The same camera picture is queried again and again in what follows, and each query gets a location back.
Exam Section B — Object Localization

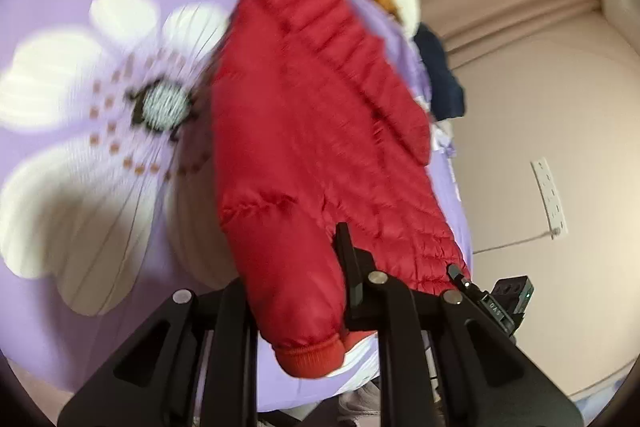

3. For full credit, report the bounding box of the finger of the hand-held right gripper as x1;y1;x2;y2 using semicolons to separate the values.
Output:
446;263;474;296

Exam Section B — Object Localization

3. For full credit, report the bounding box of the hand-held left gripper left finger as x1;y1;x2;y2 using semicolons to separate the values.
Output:
57;278;259;427

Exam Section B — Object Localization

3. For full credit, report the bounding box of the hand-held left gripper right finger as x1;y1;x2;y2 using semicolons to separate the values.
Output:
334;222;584;427

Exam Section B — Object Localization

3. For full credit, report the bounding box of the red puffer jacket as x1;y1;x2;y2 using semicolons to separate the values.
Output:
209;0;472;380

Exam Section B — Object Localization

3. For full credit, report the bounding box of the dark navy garment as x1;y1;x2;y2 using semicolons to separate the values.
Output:
412;23;466;120

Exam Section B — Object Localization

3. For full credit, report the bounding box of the white wall power socket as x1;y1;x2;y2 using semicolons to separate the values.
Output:
530;157;570;239

